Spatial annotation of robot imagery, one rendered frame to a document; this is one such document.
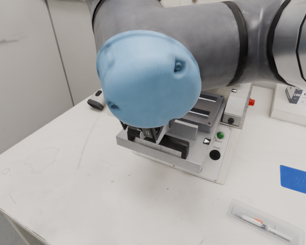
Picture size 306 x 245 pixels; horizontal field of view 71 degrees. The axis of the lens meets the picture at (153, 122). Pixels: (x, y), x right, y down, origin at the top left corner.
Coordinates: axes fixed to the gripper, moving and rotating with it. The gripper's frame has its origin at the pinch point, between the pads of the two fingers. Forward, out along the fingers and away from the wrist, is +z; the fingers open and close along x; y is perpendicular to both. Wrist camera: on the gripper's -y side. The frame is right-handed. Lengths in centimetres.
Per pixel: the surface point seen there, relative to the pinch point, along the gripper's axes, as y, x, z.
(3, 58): -39, -143, 39
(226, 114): -17.2, 12.3, 11.3
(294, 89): -59, 35, 37
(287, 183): -11.9, 35.5, 31.5
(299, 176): -16, 39, 33
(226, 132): -14.2, 13.6, 15.8
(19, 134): -6, -143, 91
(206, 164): -5.7, 10.3, 24.2
